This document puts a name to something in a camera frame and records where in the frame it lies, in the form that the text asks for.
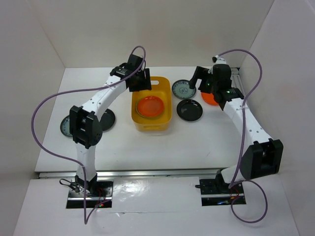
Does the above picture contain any green plate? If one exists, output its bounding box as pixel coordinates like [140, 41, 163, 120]
[135, 98, 159, 118]

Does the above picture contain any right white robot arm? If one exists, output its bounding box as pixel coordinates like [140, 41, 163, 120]
[189, 64, 284, 193]

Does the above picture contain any blue patterned plate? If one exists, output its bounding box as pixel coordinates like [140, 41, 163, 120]
[171, 80, 196, 99]
[60, 116, 72, 138]

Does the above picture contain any black plate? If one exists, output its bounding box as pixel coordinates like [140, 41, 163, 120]
[99, 109, 116, 132]
[176, 99, 203, 122]

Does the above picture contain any orange plate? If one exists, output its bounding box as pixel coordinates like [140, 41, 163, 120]
[201, 92, 219, 106]
[136, 96, 164, 118]

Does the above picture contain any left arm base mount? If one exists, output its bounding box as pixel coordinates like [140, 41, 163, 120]
[59, 178, 113, 209]

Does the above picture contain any yellow plastic bin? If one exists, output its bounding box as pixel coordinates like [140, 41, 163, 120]
[131, 76, 172, 132]

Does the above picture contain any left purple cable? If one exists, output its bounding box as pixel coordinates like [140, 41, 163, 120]
[31, 45, 147, 225]

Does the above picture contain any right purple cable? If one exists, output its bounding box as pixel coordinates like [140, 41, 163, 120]
[219, 49, 269, 224]

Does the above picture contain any aluminium front rail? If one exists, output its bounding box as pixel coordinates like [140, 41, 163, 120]
[39, 168, 220, 179]

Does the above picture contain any purple cable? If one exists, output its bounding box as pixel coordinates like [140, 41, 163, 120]
[219, 49, 269, 224]
[31, 45, 147, 225]

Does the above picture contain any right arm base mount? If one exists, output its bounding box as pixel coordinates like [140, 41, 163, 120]
[195, 179, 246, 207]

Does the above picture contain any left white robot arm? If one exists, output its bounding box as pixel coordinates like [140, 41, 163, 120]
[69, 54, 152, 196]

